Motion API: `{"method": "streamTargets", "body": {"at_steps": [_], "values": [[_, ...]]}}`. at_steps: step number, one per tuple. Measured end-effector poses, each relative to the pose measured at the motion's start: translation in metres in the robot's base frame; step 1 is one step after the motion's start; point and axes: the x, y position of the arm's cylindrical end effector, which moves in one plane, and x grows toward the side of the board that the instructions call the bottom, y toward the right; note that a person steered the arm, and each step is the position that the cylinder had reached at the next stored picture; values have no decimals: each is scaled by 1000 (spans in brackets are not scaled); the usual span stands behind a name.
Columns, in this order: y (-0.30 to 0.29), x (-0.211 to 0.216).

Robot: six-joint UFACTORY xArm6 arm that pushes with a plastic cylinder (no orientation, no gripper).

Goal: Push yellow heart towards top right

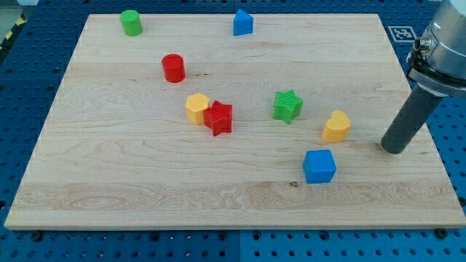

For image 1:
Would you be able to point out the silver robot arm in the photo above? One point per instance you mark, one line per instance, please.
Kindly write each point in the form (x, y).
(437, 59)

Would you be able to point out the yellow heart block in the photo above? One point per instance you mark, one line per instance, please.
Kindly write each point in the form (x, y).
(336, 128)

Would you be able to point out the red star block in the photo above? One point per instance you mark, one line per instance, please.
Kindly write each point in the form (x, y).
(218, 118)

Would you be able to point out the yellow hexagon block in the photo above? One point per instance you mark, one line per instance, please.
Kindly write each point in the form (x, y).
(195, 106)

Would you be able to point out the green star block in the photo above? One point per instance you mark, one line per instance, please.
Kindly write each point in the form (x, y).
(287, 106)

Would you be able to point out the wooden board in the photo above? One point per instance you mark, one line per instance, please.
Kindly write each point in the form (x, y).
(117, 151)

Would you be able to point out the red cylinder block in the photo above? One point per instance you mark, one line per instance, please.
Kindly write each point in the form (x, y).
(173, 68)

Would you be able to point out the blue cube block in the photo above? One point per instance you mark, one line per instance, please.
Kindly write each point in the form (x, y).
(319, 166)

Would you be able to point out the blue triangle block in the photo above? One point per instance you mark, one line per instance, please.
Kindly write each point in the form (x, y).
(242, 23)

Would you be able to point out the green cylinder block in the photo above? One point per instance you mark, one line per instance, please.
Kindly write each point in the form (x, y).
(131, 23)

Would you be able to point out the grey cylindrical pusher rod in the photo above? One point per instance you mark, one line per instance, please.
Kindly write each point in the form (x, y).
(416, 110)

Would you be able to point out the white fiducial marker tag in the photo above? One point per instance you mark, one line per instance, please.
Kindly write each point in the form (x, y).
(402, 34)

